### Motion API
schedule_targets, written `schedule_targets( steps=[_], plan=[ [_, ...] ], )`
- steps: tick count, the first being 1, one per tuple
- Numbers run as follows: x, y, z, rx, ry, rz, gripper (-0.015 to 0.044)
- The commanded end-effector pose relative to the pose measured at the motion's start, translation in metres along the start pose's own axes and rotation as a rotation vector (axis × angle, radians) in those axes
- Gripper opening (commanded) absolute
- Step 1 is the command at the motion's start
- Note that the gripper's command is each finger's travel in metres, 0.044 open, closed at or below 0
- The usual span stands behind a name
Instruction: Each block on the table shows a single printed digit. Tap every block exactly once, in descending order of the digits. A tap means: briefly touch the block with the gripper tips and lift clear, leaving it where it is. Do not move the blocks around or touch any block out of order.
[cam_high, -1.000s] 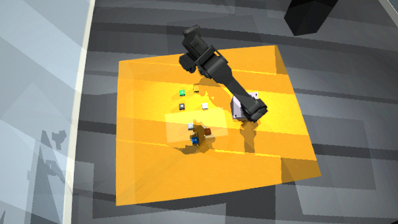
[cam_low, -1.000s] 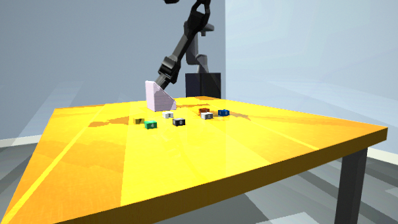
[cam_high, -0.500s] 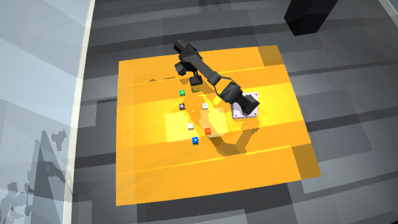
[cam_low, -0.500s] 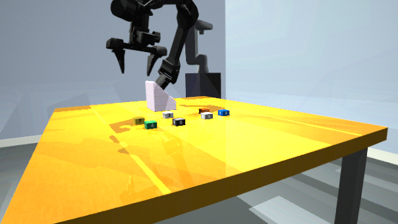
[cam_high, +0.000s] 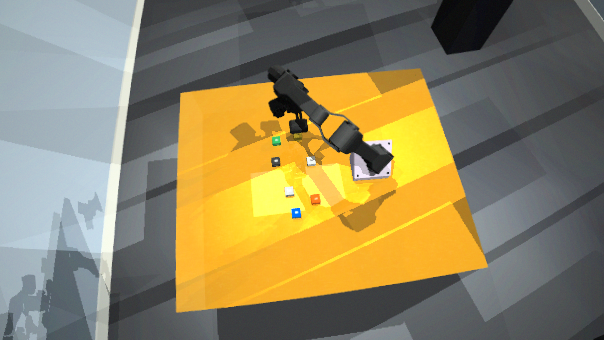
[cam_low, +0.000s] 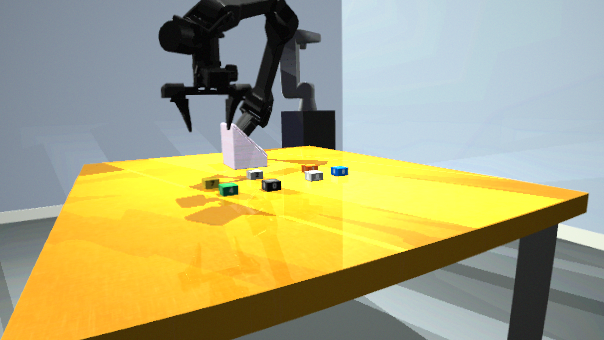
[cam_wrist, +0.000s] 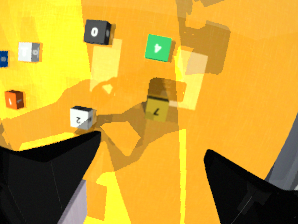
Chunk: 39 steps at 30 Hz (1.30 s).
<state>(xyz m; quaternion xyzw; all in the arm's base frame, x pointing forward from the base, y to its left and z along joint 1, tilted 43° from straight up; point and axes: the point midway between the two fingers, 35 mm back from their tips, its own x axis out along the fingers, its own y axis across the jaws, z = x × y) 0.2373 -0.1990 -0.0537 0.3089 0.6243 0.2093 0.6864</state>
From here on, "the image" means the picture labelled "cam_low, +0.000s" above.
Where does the blue block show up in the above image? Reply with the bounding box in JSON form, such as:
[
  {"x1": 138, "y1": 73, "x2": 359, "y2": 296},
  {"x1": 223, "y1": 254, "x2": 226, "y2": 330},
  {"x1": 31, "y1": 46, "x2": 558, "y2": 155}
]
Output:
[{"x1": 331, "y1": 166, "x2": 348, "y2": 176}]

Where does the yellow digit block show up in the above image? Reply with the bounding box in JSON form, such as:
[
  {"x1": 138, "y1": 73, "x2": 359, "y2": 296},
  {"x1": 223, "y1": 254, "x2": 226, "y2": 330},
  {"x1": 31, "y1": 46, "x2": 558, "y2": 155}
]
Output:
[{"x1": 202, "y1": 177, "x2": 219, "y2": 189}]

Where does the orange block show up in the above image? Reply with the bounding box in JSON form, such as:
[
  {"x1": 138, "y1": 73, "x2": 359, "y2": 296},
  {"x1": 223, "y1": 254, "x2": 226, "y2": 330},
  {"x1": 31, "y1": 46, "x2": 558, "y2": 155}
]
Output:
[{"x1": 302, "y1": 164, "x2": 318, "y2": 173}]

